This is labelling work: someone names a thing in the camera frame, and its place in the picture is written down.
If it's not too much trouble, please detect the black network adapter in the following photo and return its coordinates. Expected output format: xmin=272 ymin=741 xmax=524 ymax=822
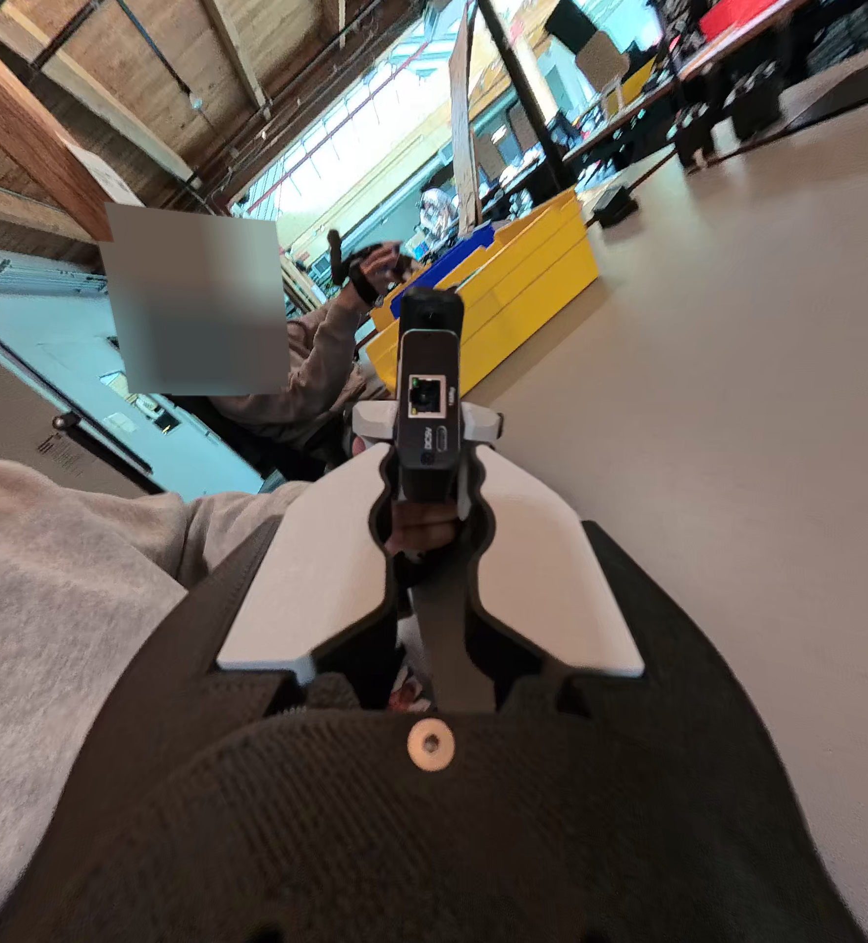
xmin=396 ymin=329 xmax=463 ymax=503

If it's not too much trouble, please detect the black office chair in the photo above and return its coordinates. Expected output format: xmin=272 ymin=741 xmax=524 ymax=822
xmin=672 ymin=102 xmax=720 ymax=172
xmin=723 ymin=61 xmax=783 ymax=142

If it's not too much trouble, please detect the pale panel with black bar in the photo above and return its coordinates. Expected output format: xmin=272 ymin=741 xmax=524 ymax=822
xmin=0 ymin=317 xmax=166 ymax=496

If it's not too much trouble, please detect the person's left hand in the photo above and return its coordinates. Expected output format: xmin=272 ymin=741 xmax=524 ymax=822
xmin=387 ymin=507 xmax=459 ymax=555

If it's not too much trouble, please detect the large yellow plastic bin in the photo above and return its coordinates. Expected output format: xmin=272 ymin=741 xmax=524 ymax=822
xmin=364 ymin=212 xmax=601 ymax=397
xmin=491 ymin=186 xmax=587 ymax=248

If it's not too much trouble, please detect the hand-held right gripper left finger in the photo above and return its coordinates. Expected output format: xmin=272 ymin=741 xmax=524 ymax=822
xmin=217 ymin=441 xmax=402 ymax=708

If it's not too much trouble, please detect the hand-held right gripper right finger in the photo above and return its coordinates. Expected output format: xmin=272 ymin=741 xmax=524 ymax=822
xmin=469 ymin=441 xmax=646 ymax=710

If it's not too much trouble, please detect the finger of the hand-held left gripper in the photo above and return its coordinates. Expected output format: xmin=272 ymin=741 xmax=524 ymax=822
xmin=351 ymin=401 xmax=400 ymax=447
xmin=458 ymin=404 xmax=505 ymax=518

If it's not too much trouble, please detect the black metal post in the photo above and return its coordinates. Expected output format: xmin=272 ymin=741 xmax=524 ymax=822
xmin=477 ymin=0 xmax=576 ymax=190

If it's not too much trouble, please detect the small black box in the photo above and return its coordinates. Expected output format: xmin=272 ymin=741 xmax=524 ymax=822
xmin=592 ymin=184 xmax=640 ymax=228

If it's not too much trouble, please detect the blue plastic bin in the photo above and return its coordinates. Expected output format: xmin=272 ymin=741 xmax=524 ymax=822
xmin=390 ymin=221 xmax=496 ymax=318

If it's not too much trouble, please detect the upright wooden board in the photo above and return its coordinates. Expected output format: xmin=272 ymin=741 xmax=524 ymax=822
xmin=447 ymin=0 xmax=489 ymax=238

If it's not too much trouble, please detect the red plastic bin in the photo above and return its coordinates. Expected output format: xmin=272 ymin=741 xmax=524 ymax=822
xmin=699 ymin=0 xmax=801 ymax=42

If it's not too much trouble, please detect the person's left forearm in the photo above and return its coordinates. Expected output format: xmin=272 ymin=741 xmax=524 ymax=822
xmin=0 ymin=453 xmax=313 ymax=943

